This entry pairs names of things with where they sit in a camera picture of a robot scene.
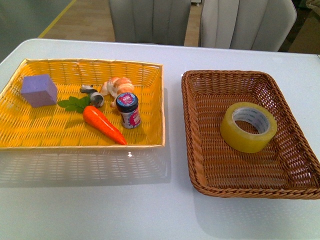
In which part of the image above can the yellow clear tape roll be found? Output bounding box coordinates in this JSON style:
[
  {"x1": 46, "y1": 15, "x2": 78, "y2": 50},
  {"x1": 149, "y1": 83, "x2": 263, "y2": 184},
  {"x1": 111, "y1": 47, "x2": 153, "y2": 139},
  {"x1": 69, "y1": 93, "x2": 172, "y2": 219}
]
[{"x1": 220, "y1": 102, "x2": 278, "y2": 153}]

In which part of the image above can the brown wicker basket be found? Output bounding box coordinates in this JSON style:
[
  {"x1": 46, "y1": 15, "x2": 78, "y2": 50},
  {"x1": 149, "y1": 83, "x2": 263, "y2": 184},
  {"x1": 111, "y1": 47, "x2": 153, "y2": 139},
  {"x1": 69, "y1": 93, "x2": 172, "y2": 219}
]
[{"x1": 181, "y1": 70, "x2": 320, "y2": 200}]

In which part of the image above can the yellow wicker basket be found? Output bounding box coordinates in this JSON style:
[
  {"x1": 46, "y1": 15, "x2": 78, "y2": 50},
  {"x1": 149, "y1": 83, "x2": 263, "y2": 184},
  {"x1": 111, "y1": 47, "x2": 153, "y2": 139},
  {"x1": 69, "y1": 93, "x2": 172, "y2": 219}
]
[{"x1": 0, "y1": 59, "x2": 166, "y2": 151}]

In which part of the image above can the small printed jar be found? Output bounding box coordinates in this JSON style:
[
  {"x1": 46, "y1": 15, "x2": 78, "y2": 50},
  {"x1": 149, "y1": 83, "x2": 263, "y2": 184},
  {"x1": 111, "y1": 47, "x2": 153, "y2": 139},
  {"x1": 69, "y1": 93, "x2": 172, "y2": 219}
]
[{"x1": 115, "y1": 92, "x2": 141, "y2": 129}]

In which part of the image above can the croissant bread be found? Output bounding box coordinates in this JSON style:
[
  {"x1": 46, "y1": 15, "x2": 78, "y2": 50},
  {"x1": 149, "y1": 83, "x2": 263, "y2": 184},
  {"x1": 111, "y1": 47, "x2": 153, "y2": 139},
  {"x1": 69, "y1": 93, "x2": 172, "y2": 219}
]
[{"x1": 99, "y1": 77, "x2": 135, "y2": 108}]

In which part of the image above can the orange toy carrot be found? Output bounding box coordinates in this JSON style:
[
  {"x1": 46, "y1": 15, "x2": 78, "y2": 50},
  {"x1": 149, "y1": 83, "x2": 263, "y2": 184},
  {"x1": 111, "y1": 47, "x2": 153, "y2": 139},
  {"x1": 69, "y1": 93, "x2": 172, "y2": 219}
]
[{"x1": 57, "y1": 96, "x2": 128, "y2": 145}]

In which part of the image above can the left grey upholstered chair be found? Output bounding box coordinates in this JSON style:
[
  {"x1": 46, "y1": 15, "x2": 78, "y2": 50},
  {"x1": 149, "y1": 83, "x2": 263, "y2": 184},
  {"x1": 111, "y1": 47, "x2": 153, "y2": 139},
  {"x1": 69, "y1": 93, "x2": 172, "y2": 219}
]
[{"x1": 108, "y1": 0, "x2": 191, "y2": 46}]

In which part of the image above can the grey upholstered chair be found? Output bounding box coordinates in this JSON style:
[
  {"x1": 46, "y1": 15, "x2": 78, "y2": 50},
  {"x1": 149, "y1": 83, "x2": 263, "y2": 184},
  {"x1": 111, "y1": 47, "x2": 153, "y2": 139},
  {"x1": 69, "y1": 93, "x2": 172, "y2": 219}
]
[
  {"x1": 198, "y1": 0, "x2": 297, "y2": 52},
  {"x1": 108, "y1": 0, "x2": 191, "y2": 46}
]

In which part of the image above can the purple foam cube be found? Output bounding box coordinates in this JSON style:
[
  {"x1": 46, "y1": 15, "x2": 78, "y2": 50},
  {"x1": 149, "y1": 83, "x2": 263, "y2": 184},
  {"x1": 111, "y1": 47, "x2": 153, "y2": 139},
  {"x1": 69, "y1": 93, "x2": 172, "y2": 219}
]
[{"x1": 20, "y1": 74, "x2": 58, "y2": 108}]

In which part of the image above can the right grey upholstered chair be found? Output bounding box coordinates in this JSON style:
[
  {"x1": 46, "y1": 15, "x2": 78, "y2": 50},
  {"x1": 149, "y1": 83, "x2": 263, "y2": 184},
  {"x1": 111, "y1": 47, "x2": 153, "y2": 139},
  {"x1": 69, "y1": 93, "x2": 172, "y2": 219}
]
[{"x1": 198, "y1": 0, "x2": 297, "y2": 52}]

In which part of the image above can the brown sofa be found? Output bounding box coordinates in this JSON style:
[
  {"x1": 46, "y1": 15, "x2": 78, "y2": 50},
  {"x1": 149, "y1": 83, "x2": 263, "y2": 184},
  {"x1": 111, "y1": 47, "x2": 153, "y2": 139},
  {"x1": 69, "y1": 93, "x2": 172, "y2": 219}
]
[{"x1": 305, "y1": 0, "x2": 320, "y2": 14}]

